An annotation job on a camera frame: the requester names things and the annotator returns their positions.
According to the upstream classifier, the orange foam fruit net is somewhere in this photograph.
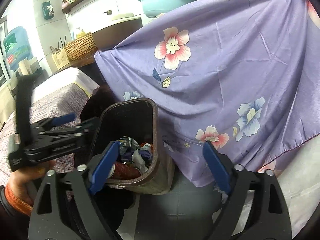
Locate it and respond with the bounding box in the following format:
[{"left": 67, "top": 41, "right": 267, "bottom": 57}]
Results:
[{"left": 108, "top": 145, "right": 142, "bottom": 180}]

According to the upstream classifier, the purple plastic bag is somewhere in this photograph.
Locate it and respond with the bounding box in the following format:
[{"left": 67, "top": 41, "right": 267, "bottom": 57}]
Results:
[{"left": 120, "top": 143, "right": 153, "bottom": 175}]

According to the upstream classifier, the dark brown trash bin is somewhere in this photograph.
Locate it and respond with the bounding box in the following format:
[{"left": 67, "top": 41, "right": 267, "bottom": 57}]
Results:
[{"left": 91, "top": 98, "right": 175, "bottom": 195}]

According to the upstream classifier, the left hand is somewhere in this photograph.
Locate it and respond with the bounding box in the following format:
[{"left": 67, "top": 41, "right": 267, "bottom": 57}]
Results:
[{"left": 7, "top": 160, "right": 55, "bottom": 206}]

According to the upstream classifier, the beige utensil holder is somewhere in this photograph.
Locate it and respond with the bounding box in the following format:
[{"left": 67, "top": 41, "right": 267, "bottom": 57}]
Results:
[{"left": 52, "top": 48, "right": 70, "bottom": 69}]

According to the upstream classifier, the dark wooden counter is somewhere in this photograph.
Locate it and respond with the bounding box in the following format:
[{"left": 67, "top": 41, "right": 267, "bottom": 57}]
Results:
[{"left": 54, "top": 54, "right": 101, "bottom": 75}]

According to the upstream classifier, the woven basket sink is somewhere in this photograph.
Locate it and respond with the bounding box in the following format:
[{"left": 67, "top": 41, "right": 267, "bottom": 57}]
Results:
[{"left": 65, "top": 33, "right": 98, "bottom": 61}]

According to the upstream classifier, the blue water jug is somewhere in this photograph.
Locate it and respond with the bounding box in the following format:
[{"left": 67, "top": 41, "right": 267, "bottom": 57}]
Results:
[{"left": 3, "top": 27, "right": 33, "bottom": 71}]

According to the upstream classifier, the yellow soap dispenser bottle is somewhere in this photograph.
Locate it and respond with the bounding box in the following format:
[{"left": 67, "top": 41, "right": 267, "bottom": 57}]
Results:
[{"left": 75, "top": 28, "right": 86, "bottom": 39}]

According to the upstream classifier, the purple floral cloth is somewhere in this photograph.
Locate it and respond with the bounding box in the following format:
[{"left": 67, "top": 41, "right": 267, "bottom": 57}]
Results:
[{"left": 95, "top": 0, "right": 319, "bottom": 187}]

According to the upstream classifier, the brown white rice cooker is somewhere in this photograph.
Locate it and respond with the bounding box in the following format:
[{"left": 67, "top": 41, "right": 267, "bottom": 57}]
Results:
[{"left": 92, "top": 17, "right": 143, "bottom": 51}]

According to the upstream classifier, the bronze faucet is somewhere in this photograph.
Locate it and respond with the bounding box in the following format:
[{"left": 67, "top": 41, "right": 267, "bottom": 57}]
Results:
[{"left": 103, "top": 10, "right": 113, "bottom": 15}]

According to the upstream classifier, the light blue plastic basin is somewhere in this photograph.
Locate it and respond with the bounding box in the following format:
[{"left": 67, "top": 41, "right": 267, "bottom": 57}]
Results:
[{"left": 138, "top": 0, "right": 198, "bottom": 18}]

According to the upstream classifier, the green wall pouch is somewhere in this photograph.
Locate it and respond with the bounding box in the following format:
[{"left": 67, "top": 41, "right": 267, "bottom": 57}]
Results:
[{"left": 42, "top": 1, "right": 55, "bottom": 20}]

